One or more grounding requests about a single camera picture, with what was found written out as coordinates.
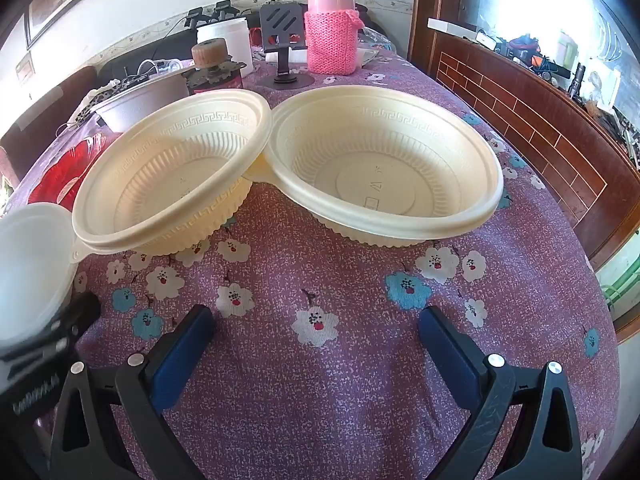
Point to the leopard print face mask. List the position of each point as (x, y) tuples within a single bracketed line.
[(97, 97)]

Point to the cream plastic bowl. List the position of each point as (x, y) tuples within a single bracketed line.
[(165, 185), (375, 170)]

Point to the framed wall picture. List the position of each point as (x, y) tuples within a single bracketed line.
[(60, 0)]

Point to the white foam bowl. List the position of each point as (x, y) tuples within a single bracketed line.
[(145, 102)]

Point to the brown armchair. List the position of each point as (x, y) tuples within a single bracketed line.
[(45, 115)]

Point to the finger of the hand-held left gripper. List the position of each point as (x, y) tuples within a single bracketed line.
[(75, 312)]

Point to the black sofa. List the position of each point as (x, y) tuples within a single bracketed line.
[(165, 47)]

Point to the wooden brick-pattern cabinet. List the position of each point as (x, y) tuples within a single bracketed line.
[(525, 125)]

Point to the black metal gadget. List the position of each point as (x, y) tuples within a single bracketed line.
[(195, 16), (225, 10)]

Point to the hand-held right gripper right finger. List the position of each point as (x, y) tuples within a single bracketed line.
[(447, 355)]

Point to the red plastic bag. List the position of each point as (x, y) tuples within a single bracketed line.
[(255, 37)]

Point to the white flat box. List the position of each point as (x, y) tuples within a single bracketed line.
[(450, 27)]

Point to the clear plastic bag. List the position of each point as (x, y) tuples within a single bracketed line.
[(375, 42)]

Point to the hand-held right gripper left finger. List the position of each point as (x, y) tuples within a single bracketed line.
[(180, 355)]

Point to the translucent white plastic lid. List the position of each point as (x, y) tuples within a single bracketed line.
[(30, 270)]

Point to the white plastic jar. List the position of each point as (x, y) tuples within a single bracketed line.
[(227, 40)]

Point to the red gold-rimmed plate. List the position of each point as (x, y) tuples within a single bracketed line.
[(65, 175)]

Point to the purple floral tablecloth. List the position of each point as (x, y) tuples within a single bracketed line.
[(310, 280)]

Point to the pink thermos with knitted sleeve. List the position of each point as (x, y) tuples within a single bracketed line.
[(330, 40)]

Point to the black phone stand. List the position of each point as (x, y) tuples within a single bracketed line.
[(282, 22)]

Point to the black flashlight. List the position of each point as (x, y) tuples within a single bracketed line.
[(577, 80)]

